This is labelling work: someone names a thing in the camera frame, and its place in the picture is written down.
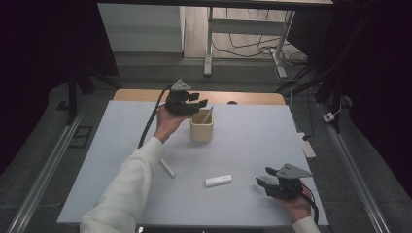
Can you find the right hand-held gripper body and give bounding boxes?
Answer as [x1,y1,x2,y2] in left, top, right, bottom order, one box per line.
[264,163,314,200]

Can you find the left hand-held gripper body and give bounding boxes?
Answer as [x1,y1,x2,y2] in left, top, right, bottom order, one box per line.
[164,78,201,117]

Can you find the clear pen with pink cap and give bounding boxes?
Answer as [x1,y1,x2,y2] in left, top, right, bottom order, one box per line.
[202,105,215,125]

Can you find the beige square cup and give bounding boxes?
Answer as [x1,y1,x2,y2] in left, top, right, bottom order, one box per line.
[189,108,215,144]

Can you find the short white stick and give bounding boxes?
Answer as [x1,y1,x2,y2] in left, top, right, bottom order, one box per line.
[204,174,233,188]

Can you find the long white marker pen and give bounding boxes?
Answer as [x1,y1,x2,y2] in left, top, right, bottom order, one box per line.
[158,157,177,179]

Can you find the person's left hand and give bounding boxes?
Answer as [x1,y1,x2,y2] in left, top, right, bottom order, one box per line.
[153,105,192,145]

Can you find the person's right hand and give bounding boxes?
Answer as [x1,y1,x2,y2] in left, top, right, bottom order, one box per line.
[277,186,314,224]

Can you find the light blue table mat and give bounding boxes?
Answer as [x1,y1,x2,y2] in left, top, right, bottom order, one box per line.
[56,100,329,227]

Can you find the black metal stand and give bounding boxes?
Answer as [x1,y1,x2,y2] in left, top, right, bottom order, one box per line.
[275,64,345,134]
[66,64,121,126]

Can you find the black floor box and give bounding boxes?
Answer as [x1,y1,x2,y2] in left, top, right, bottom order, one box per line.
[68,125,93,150]

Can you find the dark curtain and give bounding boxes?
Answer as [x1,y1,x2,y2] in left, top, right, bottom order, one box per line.
[286,0,412,200]
[0,0,120,178]

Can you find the left hand-held gripper black cable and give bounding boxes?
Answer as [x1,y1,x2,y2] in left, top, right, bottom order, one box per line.
[137,84,173,150]

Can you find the hand-held gripper black cable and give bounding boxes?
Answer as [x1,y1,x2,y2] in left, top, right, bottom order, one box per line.
[299,183,321,226]
[137,84,173,150]

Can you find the right hand-held gripper black cable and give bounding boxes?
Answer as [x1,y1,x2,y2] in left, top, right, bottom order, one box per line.
[299,183,321,226]

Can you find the black floor cables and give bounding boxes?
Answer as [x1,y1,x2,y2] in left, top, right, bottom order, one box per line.
[212,8,309,82]

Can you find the aluminium floor rail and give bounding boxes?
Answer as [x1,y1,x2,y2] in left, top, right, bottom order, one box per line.
[319,103,392,233]
[6,111,84,233]

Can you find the white desk frame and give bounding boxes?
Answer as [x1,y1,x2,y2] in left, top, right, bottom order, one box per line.
[203,6,296,80]

